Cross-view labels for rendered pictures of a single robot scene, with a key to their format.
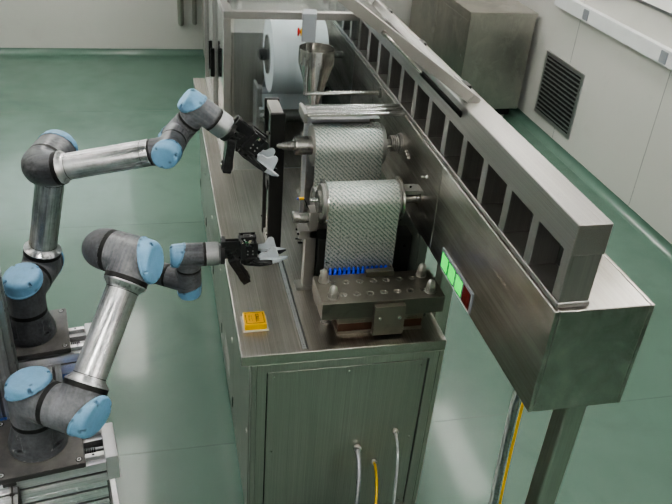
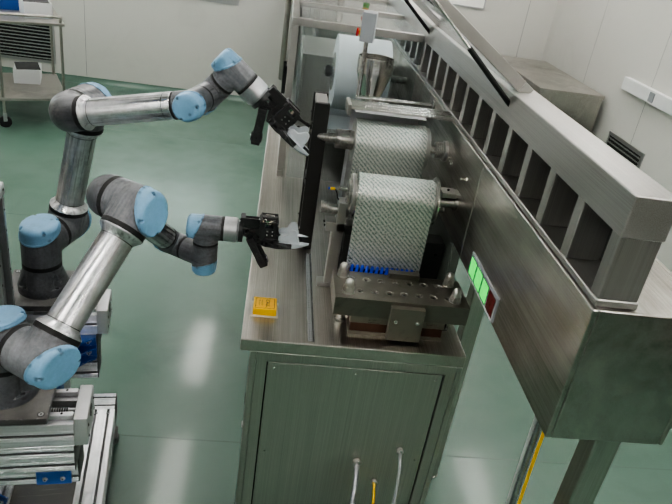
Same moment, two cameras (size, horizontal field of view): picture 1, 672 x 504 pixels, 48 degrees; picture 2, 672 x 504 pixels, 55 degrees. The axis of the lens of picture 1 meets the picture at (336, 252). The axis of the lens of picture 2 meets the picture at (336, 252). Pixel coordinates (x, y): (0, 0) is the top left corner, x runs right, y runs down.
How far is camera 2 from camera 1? 0.53 m
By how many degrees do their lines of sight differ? 8
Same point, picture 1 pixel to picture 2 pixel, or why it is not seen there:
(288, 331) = (297, 322)
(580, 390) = (614, 420)
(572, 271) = (620, 259)
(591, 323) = (637, 333)
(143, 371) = (173, 360)
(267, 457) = (259, 456)
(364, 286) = (384, 286)
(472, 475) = not seen: outside the picture
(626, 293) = not seen: outside the picture
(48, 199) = (76, 151)
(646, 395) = not seen: outside the picture
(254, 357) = (254, 341)
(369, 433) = (371, 449)
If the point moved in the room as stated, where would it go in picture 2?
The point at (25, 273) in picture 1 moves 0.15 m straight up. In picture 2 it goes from (43, 223) to (39, 176)
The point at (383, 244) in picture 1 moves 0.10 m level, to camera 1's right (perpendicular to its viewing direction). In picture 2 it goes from (412, 247) to (443, 254)
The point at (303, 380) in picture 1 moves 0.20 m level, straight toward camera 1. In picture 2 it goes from (305, 376) to (289, 422)
